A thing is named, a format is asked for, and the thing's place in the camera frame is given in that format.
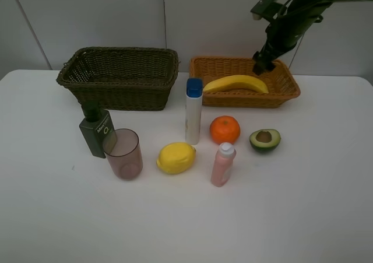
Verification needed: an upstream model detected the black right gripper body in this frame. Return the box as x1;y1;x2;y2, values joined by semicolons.
261;0;323;62

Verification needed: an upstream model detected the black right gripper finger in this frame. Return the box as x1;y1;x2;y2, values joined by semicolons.
252;51;267;75
263;59;276;71

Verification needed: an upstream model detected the yellow banana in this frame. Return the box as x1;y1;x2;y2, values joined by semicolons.
203;75;269;94

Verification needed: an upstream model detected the halved avocado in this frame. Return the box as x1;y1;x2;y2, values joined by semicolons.
249;129;281;153

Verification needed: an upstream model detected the orange tangerine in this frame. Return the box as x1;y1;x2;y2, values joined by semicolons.
209;115;241;144

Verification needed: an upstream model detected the pink bottle white cap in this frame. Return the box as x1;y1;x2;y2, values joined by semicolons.
210;142;237;187

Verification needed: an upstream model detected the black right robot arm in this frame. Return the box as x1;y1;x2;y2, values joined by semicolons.
251;0;372;75

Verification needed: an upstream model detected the orange wicker basket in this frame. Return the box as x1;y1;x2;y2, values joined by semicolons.
189;57;301;108

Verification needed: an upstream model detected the white bottle blue cap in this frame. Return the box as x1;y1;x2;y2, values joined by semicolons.
185;78;203;145

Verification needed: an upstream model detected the yellow lemon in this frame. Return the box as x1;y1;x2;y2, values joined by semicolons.
156;142;196;174

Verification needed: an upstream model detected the dark brown wicker basket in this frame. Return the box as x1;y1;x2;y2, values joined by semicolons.
57;47;179;111

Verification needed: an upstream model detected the translucent pink plastic cup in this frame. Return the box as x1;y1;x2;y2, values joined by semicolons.
103;128;143;180

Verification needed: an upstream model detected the dark green pump bottle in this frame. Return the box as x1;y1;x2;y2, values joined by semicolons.
79;100;114;159

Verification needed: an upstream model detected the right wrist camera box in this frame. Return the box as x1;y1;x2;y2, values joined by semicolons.
251;0;283;23

